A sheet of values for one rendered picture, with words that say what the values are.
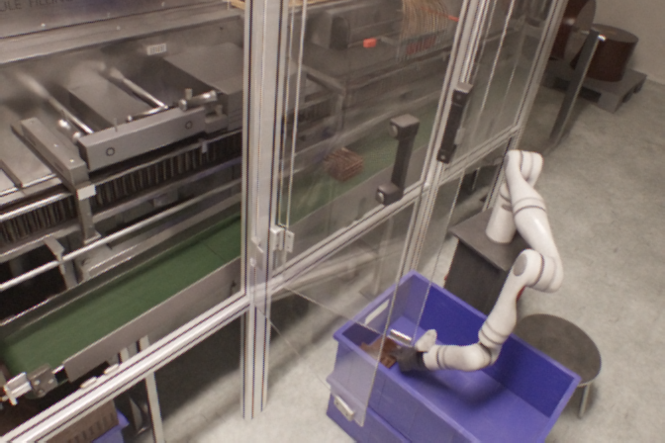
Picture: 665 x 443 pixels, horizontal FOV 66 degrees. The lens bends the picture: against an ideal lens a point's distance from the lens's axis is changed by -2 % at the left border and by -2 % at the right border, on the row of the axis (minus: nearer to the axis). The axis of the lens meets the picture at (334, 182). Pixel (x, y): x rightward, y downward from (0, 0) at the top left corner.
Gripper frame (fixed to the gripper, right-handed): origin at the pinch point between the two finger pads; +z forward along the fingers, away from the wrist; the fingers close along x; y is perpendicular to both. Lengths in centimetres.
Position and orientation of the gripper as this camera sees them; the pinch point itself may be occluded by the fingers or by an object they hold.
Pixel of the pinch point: (388, 352)
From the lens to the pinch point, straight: 180.2
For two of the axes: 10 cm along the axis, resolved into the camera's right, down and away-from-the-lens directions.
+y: 4.4, 8.9, 0.4
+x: 6.7, -3.6, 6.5
